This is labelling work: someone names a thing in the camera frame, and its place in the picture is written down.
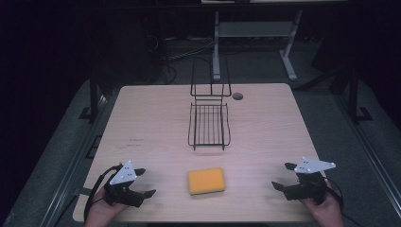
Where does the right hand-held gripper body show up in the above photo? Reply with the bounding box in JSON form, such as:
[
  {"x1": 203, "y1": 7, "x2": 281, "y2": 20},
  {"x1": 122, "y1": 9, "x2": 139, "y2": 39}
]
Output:
[{"x1": 283, "y1": 156, "x2": 337, "y2": 206}]

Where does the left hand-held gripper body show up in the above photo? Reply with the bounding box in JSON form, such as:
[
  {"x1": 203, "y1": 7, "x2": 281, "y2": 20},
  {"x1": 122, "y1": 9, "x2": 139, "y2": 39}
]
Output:
[{"x1": 103, "y1": 160, "x2": 147, "y2": 208}]

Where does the yellow sponge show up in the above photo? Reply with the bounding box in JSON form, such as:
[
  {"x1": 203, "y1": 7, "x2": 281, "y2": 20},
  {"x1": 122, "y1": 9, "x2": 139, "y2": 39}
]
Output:
[{"x1": 187, "y1": 166, "x2": 227, "y2": 197}]

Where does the black wire rack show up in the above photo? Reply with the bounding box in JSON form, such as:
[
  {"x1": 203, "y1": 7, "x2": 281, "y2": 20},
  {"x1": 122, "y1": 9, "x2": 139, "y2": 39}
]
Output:
[{"x1": 187, "y1": 58, "x2": 233, "y2": 152}]

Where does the person's right hand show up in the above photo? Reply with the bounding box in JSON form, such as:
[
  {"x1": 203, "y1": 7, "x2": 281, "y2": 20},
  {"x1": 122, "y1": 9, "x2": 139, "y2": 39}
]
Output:
[{"x1": 299, "y1": 180, "x2": 345, "y2": 227}]

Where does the person's left hand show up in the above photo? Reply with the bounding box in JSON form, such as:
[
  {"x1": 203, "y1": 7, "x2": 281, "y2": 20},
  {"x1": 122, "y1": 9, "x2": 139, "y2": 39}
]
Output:
[{"x1": 84, "y1": 186, "x2": 128, "y2": 227}]

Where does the grey metal stand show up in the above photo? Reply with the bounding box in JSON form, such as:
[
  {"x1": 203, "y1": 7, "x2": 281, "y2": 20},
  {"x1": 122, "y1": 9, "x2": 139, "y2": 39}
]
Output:
[{"x1": 212, "y1": 9, "x2": 305, "y2": 82}]

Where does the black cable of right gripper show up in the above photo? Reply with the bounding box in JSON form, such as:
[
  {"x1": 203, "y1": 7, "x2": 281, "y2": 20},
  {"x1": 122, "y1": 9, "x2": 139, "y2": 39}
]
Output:
[{"x1": 326, "y1": 184, "x2": 363, "y2": 227}]

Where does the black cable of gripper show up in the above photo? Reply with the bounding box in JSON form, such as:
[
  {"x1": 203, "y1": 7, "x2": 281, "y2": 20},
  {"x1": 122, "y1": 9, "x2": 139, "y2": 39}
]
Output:
[
  {"x1": 82, "y1": 163, "x2": 125, "y2": 223},
  {"x1": 326, "y1": 184, "x2": 363, "y2": 227}
]

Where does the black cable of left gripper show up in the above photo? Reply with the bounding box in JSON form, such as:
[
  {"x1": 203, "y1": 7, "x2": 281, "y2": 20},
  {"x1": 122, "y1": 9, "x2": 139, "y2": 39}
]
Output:
[{"x1": 82, "y1": 163, "x2": 125, "y2": 223}]

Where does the aluminium floor rail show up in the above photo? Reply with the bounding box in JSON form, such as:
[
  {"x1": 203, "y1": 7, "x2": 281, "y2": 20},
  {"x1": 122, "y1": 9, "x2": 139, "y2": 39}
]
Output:
[
  {"x1": 39, "y1": 94, "x2": 110, "y2": 227},
  {"x1": 333, "y1": 94, "x2": 401, "y2": 219}
]

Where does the black metal post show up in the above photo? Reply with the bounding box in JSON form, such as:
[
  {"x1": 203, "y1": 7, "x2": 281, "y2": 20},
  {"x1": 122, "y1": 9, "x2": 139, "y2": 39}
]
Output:
[
  {"x1": 78, "y1": 70, "x2": 100, "y2": 121},
  {"x1": 347, "y1": 67, "x2": 375, "y2": 125}
]

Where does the bundle of floor cables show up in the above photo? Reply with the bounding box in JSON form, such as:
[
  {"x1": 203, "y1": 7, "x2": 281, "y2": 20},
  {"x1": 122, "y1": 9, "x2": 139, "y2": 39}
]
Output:
[{"x1": 147, "y1": 33, "x2": 216, "y2": 85}]

